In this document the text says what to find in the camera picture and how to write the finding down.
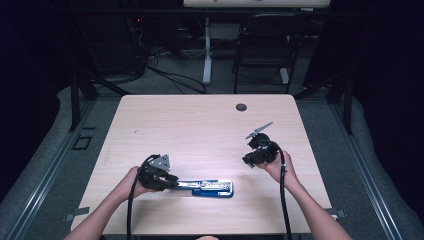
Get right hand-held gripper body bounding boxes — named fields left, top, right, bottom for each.
left=245, top=121, right=282, bottom=165

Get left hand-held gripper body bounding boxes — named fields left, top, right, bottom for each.
left=136, top=153, right=175, bottom=192

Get blue stapler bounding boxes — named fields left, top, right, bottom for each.
left=171, top=179, right=235, bottom=199

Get person's left hand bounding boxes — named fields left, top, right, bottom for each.
left=117, top=165, right=158, bottom=203

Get person's right hand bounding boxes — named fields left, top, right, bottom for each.
left=255, top=149, right=300, bottom=188

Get grey tape piece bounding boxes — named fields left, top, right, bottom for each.
left=62, top=206, right=91, bottom=223
left=327, top=208, right=348, bottom=220

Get black metal stand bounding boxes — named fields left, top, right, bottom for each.
left=293, top=71, right=355, bottom=136
left=68, top=66, right=132, bottom=132

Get white desk leg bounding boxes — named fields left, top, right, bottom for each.
left=202, top=16, right=213, bottom=86

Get black folding chair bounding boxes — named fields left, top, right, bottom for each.
left=231, top=12, right=312, bottom=95

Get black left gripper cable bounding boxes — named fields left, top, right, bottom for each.
left=125, top=153, right=162, bottom=240

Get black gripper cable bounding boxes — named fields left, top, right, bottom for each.
left=269, top=141, right=294, bottom=240
left=125, top=153, right=162, bottom=240

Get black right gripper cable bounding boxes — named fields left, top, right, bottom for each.
left=269, top=141, right=294, bottom=240

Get black floor cables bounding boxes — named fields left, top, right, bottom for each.
left=109, top=19, right=208, bottom=95

